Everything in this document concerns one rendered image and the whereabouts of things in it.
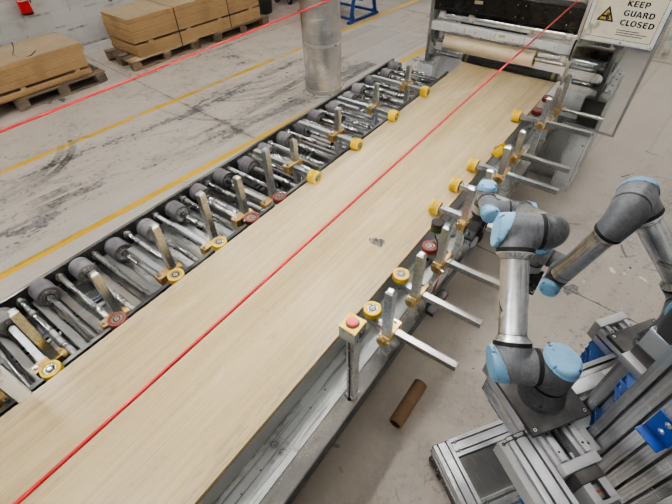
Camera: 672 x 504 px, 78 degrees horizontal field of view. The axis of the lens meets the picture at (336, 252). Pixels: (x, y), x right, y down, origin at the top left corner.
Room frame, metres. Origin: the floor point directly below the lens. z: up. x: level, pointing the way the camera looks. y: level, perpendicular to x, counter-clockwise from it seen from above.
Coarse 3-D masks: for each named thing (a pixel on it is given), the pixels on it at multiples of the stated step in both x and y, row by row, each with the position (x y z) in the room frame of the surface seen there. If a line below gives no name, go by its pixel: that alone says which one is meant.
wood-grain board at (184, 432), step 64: (384, 128) 2.71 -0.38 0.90; (448, 128) 2.68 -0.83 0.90; (512, 128) 2.64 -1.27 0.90; (320, 192) 1.99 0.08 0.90; (384, 192) 1.96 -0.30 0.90; (448, 192) 1.94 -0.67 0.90; (256, 256) 1.47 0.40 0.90; (320, 256) 1.46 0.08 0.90; (384, 256) 1.44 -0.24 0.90; (128, 320) 1.11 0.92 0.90; (192, 320) 1.09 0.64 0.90; (256, 320) 1.08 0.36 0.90; (320, 320) 1.07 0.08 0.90; (64, 384) 0.81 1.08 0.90; (128, 384) 0.80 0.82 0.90; (192, 384) 0.79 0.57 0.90; (256, 384) 0.78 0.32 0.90; (0, 448) 0.58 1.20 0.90; (64, 448) 0.57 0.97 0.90; (128, 448) 0.56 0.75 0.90; (192, 448) 0.55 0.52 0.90
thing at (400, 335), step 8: (368, 320) 1.11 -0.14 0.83; (376, 320) 1.10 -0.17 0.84; (400, 336) 1.01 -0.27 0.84; (408, 336) 1.01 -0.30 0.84; (408, 344) 0.99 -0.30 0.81; (416, 344) 0.97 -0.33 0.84; (424, 344) 0.97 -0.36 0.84; (424, 352) 0.94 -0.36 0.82; (432, 352) 0.93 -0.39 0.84; (440, 360) 0.89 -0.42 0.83; (448, 360) 0.89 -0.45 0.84
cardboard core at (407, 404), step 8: (416, 384) 1.17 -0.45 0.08; (424, 384) 1.18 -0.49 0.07; (408, 392) 1.13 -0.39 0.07; (416, 392) 1.12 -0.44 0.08; (408, 400) 1.08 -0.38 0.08; (416, 400) 1.08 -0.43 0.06; (400, 408) 1.03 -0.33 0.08; (408, 408) 1.03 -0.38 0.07; (392, 416) 0.99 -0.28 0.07; (400, 416) 0.99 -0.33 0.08; (408, 416) 1.00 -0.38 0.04; (392, 424) 0.97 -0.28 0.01; (400, 424) 0.95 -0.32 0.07
